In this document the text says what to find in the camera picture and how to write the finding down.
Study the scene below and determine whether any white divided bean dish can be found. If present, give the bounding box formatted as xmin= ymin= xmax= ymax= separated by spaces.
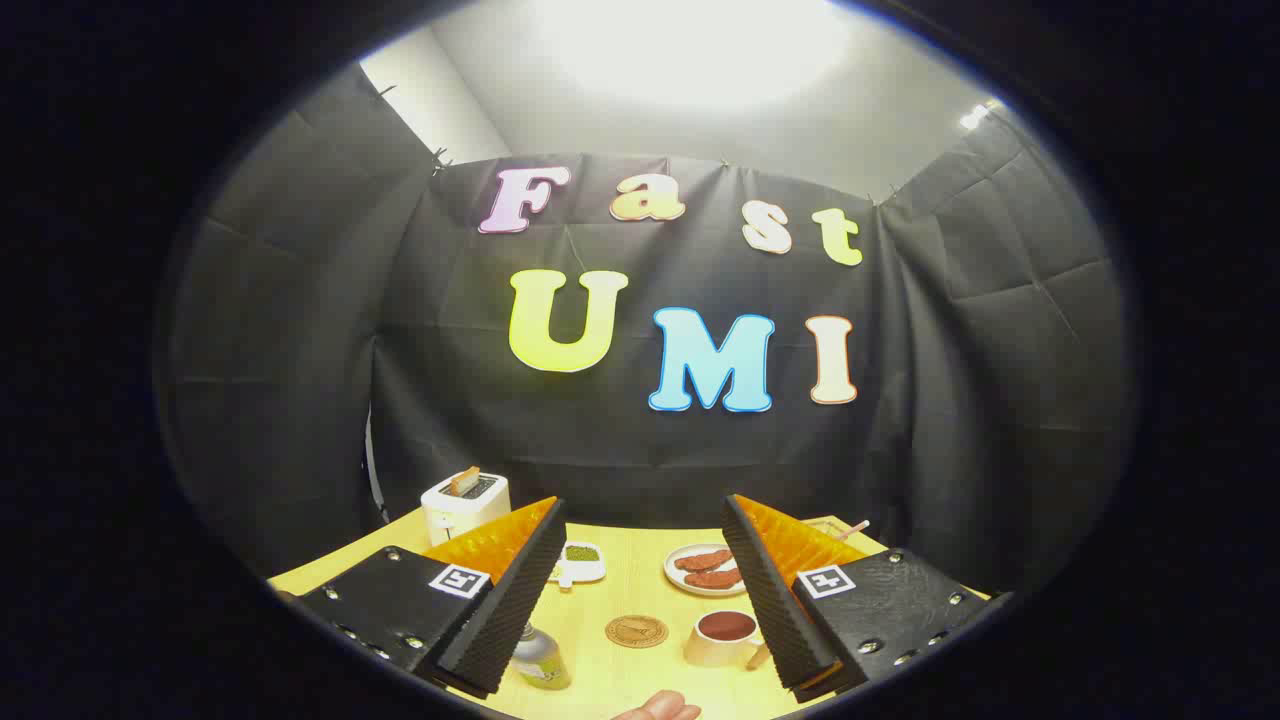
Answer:
xmin=548 ymin=541 xmax=608 ymax=590

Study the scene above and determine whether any round cork coaster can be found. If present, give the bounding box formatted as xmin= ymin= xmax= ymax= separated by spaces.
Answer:
xmin=604 ymin=614 xmax=670 ymax=650

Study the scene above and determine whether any white cup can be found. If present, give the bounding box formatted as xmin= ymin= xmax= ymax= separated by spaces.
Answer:
xmin=684 ymin=609 xmax=772 ymax=670

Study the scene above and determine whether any white plate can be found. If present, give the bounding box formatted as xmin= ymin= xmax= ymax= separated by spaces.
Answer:
xmin=664 ymin=543 xmax=750 ymax=599

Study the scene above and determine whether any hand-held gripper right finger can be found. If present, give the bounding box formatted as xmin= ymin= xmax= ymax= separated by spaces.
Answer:
xmin=722 ymin=493 xmax=991 ymax=703

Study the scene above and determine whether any white toaster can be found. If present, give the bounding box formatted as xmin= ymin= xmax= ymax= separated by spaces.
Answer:
xmin=420 ymin=472 xmax=513 ymax=547

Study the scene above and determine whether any wooden table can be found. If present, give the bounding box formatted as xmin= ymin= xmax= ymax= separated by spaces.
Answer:
xmin=268 ymin=505 xmax=993 ymax=720

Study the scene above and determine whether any silver bottle green label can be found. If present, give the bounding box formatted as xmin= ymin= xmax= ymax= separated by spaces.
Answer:
xmin=510 ymin=621 xmax=573 ymax=691

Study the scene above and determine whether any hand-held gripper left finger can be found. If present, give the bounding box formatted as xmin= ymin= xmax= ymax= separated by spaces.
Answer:
xmin=298 ymin=496 xmax=568 ymax=700

